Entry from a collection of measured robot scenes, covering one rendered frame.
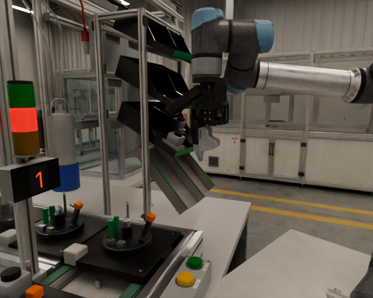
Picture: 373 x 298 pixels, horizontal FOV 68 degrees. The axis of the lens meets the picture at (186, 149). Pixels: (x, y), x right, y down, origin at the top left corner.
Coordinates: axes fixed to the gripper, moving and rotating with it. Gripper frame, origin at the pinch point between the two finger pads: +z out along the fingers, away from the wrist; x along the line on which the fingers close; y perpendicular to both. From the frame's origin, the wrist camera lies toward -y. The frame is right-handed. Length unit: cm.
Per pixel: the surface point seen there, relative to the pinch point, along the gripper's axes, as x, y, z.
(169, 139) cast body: 16.7, -15.6, -1.5
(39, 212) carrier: 3, -62, 26
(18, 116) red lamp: -26.0, -30.6, -11.3
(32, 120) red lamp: -23.8, -29.3, -10.3
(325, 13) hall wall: 840, 98, -251
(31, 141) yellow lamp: -24.5, -29.4, -5.8
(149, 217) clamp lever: -5.9, -11.7, 16.4
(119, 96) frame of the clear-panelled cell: 81, -78, -17
